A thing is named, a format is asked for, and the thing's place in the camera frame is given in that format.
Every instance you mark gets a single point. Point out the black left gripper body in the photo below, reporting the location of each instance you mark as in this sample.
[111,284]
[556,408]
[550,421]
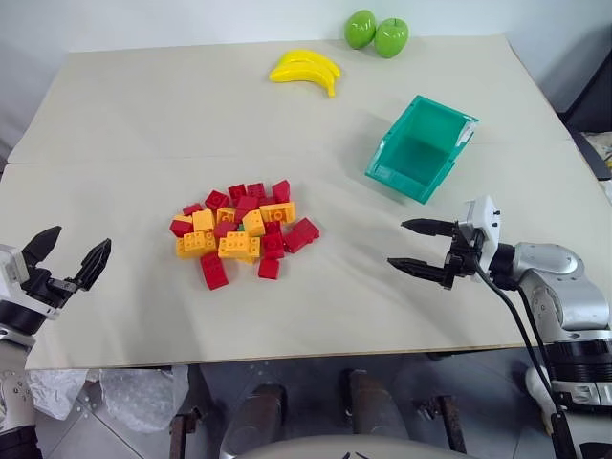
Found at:
[50,287]

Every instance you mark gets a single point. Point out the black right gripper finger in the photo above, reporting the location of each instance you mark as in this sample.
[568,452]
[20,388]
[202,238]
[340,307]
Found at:
[430,227]
[421,269]

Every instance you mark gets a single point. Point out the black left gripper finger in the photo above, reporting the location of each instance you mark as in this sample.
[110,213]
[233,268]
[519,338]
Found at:
[93,265]
[42,246]

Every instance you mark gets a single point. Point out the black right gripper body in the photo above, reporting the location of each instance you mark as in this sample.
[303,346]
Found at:
[463,253]

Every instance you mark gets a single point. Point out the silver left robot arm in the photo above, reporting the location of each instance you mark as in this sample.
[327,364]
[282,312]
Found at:
[14,354]

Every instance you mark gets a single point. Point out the teal plastic bin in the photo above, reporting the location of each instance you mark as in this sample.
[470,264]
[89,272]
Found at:
[411,158]

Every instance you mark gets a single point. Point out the red building block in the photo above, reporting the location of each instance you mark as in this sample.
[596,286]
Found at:
[214,271]
[255,189]
[179,228]
[236,192]
[267,201]
[246,206]
[216,199]
[273,227]
[269,268]
[273,245]
[282,190]
[192,208]
[224,229]
[301,234]

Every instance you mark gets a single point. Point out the white label on bin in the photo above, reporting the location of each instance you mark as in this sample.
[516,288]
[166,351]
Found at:
[467,133]

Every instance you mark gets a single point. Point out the clear plastic bubble wrap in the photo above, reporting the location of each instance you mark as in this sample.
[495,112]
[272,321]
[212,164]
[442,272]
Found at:
[124,397]

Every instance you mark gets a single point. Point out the dark rounded cylinder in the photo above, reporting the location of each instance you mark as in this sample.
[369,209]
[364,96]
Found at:
[373,401]
[258,421]

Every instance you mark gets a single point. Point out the green building block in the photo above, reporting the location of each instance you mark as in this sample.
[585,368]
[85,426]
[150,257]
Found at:
[242,228]

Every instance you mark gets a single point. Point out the beige rounded robot torso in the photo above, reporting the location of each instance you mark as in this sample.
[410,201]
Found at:
[354,447]

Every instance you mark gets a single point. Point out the green toy apple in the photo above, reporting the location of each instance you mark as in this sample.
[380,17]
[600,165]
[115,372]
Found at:
[359,29]
[391,38]

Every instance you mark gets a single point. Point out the yellow toy banana bunch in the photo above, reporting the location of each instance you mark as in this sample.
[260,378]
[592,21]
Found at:
[306,67]

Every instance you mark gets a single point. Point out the black furniture piece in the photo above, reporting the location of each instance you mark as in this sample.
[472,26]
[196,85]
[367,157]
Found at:
[583,81]

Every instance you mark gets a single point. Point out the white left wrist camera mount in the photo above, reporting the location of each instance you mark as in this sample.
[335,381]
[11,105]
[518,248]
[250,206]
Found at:
[9,265]

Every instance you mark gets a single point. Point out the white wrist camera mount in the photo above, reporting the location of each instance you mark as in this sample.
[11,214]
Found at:
[9,265]
[487,215]

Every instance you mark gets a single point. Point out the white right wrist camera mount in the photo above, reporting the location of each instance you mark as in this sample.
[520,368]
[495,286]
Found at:
[487,215]

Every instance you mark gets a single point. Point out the rusty metal bracket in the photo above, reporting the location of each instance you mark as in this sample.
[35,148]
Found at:
[449,421]
[182,430]

